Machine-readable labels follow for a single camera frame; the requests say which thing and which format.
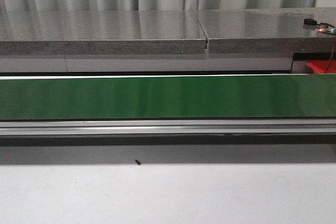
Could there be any aluminium conveyor front rail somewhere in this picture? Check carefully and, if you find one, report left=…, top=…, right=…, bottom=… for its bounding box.
left=1, top=119, right=335, bottom=136

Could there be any grey stone slab left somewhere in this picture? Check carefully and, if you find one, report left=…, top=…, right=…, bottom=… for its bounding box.
left=1, top=10, right=206, bottom=56

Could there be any grey stone slab right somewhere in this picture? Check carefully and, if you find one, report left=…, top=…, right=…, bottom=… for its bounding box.
left=198, top=7, right=335, bottom=54

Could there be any thin red wire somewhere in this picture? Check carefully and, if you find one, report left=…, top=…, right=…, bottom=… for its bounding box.
left=324, top=42, right=336, bottom=74

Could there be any red plastic bin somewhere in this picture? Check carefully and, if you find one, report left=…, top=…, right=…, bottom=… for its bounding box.
left=306, top=60, right=336, bottom=74

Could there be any green conveyor belt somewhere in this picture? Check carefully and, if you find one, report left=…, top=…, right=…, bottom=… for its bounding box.
left=1, top=74, right=335, bottom=120

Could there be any grey stone slab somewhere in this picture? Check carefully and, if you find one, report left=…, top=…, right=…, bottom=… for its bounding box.
left=1, top=10, right=206, bottom=56
left=198, top=7, right=335, bottom=54

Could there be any green circuit board red LED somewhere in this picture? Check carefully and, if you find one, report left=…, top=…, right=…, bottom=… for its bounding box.
left=317, top=25, right=336, bottom=35

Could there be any black sensor module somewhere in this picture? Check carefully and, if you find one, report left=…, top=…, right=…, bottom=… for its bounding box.
left=303, top=18, right=318, bottom=26

